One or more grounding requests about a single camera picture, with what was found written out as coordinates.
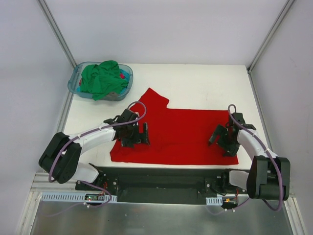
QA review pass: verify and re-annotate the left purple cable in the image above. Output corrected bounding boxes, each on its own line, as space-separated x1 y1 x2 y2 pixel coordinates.
48 101 147 183

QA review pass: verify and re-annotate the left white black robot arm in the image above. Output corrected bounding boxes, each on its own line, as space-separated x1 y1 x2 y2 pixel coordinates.
39 122 150 190

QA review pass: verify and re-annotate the left aluminium frame post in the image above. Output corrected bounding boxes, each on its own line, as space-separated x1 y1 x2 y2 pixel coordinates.
37 0 77 68

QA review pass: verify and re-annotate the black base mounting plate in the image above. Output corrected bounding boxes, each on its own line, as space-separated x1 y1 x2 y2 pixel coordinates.
75 165 252 204

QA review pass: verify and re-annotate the left white slotted cable duct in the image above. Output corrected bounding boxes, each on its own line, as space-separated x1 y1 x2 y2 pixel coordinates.
41 192 117 203

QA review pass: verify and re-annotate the white slotted cable duct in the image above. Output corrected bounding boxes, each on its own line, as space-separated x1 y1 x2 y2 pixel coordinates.
41 192 117 203
205 197 223 206

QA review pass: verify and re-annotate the green t shirt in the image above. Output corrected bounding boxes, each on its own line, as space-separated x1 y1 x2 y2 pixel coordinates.
80 60 129 100

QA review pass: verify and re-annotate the purple cable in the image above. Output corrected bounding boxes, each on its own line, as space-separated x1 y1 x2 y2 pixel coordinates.
48 101 147 183
227 104 286 212

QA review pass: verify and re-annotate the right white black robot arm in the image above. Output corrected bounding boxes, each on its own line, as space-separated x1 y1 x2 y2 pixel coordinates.
209 124 291 201

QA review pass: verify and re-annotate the aluminium frame post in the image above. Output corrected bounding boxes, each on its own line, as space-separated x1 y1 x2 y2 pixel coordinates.
247 0 296 74
37 0 77 68

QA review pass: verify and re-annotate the red t shirt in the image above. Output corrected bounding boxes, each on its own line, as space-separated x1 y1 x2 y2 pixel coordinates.
110 88 239 165

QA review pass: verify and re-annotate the clear blue plastic basket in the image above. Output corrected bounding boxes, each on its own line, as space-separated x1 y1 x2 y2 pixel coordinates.
67 60 133 101

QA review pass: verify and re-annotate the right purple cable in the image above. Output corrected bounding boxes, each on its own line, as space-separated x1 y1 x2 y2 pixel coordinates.
227 104 286 212

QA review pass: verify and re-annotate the right white slotted cable duct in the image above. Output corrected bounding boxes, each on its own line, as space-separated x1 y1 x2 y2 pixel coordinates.
205 197 223 206

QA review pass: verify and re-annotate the grey t shirt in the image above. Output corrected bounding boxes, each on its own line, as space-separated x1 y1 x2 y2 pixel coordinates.
105 92 119 101

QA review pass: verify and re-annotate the right aluminium frame post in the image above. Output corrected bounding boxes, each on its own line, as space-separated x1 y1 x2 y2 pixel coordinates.
247 0 296 74

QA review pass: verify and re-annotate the aluminium front rail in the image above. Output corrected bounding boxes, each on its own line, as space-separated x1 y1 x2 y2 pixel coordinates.
30 172 76 192

